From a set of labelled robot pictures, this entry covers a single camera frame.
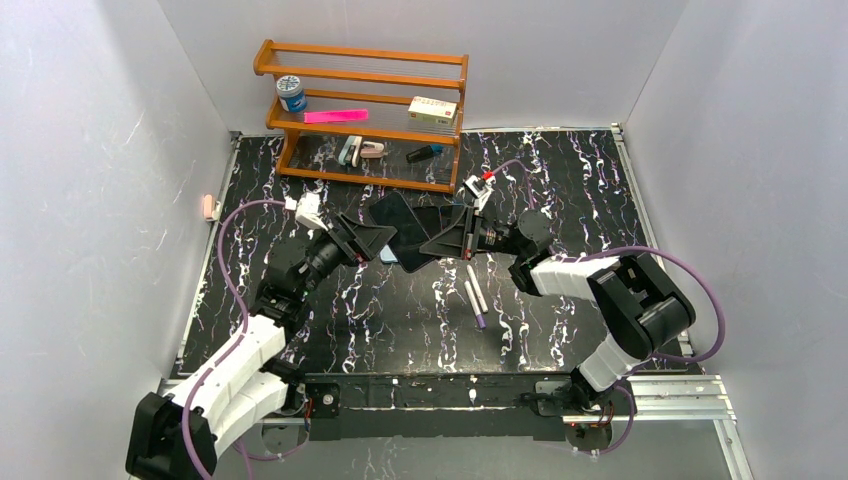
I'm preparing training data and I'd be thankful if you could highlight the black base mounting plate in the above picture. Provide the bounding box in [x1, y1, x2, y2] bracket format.
[241, 374, 637, 442]

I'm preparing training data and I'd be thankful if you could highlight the white purple marker left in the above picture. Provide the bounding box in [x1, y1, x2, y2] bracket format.
[463, 280, 487, 330]

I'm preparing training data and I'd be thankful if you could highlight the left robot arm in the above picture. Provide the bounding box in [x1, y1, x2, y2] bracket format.
[125, 214, 397, 479]

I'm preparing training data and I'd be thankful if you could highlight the pink small stapler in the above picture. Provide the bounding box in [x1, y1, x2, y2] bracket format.
[359, 141, 385, 159]

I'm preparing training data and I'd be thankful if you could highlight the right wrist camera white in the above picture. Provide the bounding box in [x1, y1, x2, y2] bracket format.
[463, 172, 495, 210]

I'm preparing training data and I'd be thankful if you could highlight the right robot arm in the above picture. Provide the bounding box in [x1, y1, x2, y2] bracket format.
[419, 207, 696, 409]

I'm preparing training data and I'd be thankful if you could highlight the orange wooden shelf rack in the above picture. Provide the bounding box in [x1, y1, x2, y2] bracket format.
[253, 39, 469, 194]

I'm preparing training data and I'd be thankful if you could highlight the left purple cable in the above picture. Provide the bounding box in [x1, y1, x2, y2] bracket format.
[182, 198, 299, 480]

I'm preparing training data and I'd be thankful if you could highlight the teal white stapler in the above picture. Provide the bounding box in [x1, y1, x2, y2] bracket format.
[337, 136, 363, 168]

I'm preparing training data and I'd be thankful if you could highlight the pink flat strip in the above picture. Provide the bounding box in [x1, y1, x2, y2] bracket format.
[303, 109, 369, 124]

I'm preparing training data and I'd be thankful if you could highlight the purple phone black case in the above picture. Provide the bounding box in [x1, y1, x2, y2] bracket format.
[367, 192, 434, 273]

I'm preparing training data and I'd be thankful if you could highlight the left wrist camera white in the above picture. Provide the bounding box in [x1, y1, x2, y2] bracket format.
[284, 192, 327, 230]

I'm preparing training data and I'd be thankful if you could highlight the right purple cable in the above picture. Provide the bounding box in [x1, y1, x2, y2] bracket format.
[486, 158, 727, 458]

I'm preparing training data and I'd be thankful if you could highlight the purple cable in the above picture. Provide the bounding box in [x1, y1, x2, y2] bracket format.
[182, 198, 299, 480]
[486, 158, 727, 458]

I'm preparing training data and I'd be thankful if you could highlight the light blue phone case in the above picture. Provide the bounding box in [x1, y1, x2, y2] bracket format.
[379, 246, 398, 264]

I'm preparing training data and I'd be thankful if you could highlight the black marker blue cap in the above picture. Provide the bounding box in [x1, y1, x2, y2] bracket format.
[405, 144, 444, 164]

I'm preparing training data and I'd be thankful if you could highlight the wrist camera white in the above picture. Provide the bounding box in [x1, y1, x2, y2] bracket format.
[463, 172, 495, 210]
[284, 192, 327, 230]

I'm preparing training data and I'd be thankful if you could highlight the white purple marker right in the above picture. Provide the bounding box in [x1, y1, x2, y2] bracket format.
[466, 264, 488, 313]

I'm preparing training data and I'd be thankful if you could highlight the pink wall clip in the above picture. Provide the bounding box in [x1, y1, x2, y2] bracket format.
[202, 194, 221, 222]

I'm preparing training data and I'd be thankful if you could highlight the white red cardboard box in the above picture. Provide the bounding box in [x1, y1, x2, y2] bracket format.
[407, 96, 458, 127]

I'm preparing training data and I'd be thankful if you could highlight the white purple marker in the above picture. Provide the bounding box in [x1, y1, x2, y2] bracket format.
[466, 264, 488, 313]
[463, 280, 487, 330]

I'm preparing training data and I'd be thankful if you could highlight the aluminium front rail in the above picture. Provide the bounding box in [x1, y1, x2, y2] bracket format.
[164, 372, 736, 428]

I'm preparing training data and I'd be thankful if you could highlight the blue white round jar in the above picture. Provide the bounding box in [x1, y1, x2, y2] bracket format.
[275, 75, 307, 113]

